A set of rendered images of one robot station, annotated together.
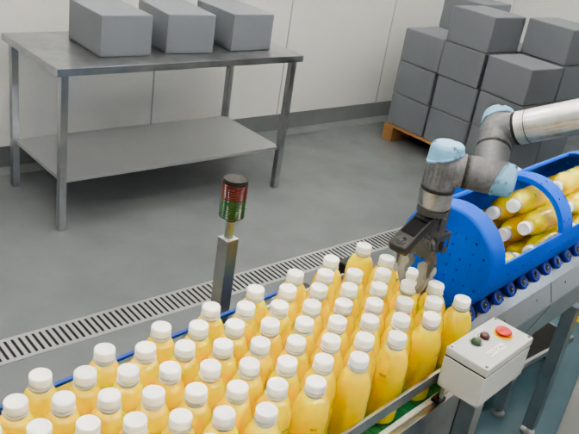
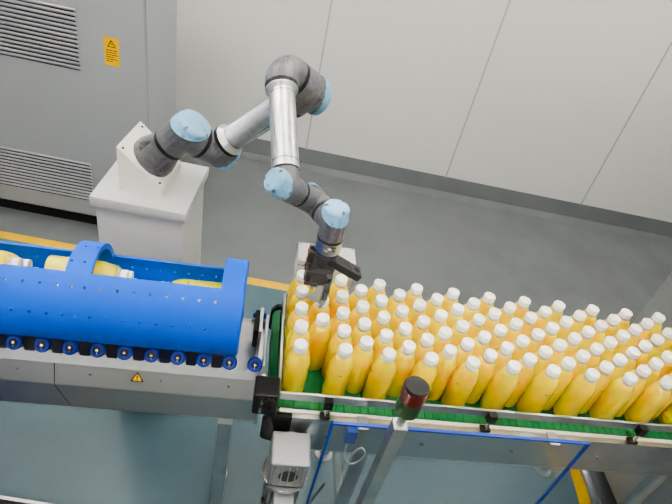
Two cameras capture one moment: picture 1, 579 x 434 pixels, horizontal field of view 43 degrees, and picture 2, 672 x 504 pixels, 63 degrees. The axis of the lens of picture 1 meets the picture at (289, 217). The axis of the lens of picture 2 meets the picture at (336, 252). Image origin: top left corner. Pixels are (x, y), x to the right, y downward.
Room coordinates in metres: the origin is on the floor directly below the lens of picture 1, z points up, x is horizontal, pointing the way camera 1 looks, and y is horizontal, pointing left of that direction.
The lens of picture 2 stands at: (2.48, 0.49, 2.29)
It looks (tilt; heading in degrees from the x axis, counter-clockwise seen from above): 38 degrees down; 219
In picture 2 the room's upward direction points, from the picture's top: 14 degrees clockwise
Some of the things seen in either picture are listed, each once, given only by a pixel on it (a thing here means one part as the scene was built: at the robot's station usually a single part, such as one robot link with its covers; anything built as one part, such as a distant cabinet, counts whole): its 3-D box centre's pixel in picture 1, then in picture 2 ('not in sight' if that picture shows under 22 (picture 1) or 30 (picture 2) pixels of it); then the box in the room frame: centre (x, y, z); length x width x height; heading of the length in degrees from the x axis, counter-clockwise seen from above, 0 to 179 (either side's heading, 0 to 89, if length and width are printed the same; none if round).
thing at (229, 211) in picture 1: (232, 206); (409, 404); (1.64, 0.14, 1.18); 0.06 x 0.06 x 0.05
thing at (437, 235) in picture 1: (428, 229); (321, 265); (1.54, -0.32, 1.25); 0.09 x 0.08 x 0.12; 140
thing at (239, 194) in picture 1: (234, 189); (413, 393); (1.64, 0.14, 1.23); 0.06 x 0.06 x 0.04
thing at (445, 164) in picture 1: (444, 166); (333, 221); (1.54, -0.32, 1.41); 0.09 x 0.08 x 0.11; 80
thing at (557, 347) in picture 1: (549, 370); not in sight; (2.46, -1.11, 0.31); 0.06 x 0.06 x 0.63; 50
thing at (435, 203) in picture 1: (433, 197); (328, 244); (1.54, -0.31, 1.33); 0.08 x 0.08 x 0.05
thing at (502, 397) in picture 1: (517, 353); not in sight; (2.55, -1.00, 0.31); 0.06 x 0.06 x 0.63; 50
